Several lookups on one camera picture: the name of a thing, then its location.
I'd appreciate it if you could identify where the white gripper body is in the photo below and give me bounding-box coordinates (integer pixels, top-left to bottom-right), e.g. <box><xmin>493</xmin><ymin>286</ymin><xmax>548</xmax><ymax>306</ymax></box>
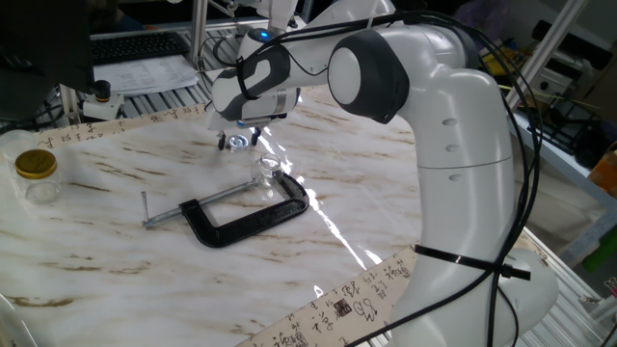
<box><xmin>206</xmin><ymin>106</ymin><xmax>274</xmax><ymax>135</ymax></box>

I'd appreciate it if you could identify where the silver metal jar lid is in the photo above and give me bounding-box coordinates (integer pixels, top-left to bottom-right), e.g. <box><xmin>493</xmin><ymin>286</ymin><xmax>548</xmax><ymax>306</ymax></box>
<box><xmin>227</xmin><ymin>134</ymin><xmax>251</xmax><ymax>153</ymax></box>

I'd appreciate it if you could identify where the small clear glass jar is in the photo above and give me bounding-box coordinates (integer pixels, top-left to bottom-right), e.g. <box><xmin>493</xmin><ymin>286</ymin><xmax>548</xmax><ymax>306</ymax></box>
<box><xmin>250</xmin><ymin>152</ymin><xmax>285</xmax><ymax>190</ymax></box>

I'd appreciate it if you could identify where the black C-clamp with steel screw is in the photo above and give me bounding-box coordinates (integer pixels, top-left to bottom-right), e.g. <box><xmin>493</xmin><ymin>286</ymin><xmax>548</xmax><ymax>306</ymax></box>
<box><xmin>141</xmin><ymin>171</ymin><xmax>311</xmax><ymax>250</ymax></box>

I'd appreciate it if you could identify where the glass jar with gold lid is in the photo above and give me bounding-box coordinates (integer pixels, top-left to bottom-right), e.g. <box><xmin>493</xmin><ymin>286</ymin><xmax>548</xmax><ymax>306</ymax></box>
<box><xmin>13</xmin><ymin>147</ymin><xmax>64</xmax><ymax>205</ymax></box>

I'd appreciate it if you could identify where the white printed paper stack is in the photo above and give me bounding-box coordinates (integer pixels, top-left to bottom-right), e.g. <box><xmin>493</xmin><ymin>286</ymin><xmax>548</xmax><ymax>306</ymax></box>
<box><xmin>94</xmin><ymin>55</ymin><xmax>200</xmax><ymax>97</ymax></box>

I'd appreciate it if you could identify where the black computer keyboard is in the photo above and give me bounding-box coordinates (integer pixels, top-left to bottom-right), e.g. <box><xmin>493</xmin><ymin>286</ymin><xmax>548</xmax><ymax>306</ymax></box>
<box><xmin>90</xmin><ymin>31</ymin><xmax>192</xmax><ymax>67</ymax></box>

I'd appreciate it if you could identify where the white stand with black knob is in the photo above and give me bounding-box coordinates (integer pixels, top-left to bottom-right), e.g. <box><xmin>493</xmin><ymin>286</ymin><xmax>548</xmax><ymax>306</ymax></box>
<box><xmin>81</xmin><ymin>79</ymin><xmax>125</xmax><ymax>121</ymax></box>

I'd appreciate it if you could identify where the marble pattern plastic sheet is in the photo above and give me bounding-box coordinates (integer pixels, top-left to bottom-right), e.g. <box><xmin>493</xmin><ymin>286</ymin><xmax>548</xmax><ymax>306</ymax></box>
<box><xmin>0</xmin><ymin>84</ymin><xmax>420</xmax><ymax>347</ymax></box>

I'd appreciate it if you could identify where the beige calligraphy print paper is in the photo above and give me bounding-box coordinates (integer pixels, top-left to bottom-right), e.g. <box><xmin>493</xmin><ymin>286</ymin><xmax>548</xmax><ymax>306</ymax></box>
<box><xmin>33</xmin><ymin>86</ymin><xmax>420</xmax><ymax>347</ymax></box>

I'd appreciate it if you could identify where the black computer monitor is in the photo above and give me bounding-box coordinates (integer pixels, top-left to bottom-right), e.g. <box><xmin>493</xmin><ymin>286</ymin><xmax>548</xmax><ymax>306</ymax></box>
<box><xmin>0</xmin><ymin>0</ymin><xmax>97</xmax><ymax>121</ymax></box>

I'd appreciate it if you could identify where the clear plastic container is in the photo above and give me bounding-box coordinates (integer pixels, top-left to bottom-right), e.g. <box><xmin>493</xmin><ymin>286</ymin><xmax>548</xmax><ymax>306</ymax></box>
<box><xmin>0</xmin><ymin>128</ymin><xmax>39</xmax><ymax>163</ymax></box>

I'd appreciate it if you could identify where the green object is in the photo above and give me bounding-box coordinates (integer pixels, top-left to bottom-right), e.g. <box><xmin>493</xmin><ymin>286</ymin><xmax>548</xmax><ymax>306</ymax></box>
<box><xmin>581</xmin><ymin>226</ymin><xmax>617</xmax><ymax>272</ymax></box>

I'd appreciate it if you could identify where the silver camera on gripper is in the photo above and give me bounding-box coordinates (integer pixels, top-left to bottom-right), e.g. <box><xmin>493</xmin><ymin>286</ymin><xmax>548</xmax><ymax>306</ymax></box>
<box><xmin>234</xmin><ymin>114</ymin><xmax>288</xmax><ymax>128</ymax></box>

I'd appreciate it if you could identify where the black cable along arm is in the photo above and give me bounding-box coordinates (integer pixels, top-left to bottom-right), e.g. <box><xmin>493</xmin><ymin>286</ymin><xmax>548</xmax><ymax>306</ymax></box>
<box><xmin>197</xmin><ymin>9</ymin><xmax>544</xmax><ymax>347</ymax></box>

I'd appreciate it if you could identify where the slanted aluminium frame post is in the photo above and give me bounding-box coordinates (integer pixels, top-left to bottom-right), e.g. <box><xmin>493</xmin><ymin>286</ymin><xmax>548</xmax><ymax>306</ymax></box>
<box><xmin>504</xmin><ymin>0</ymin><xmax>590</xmax><ymax>113</ymax></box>

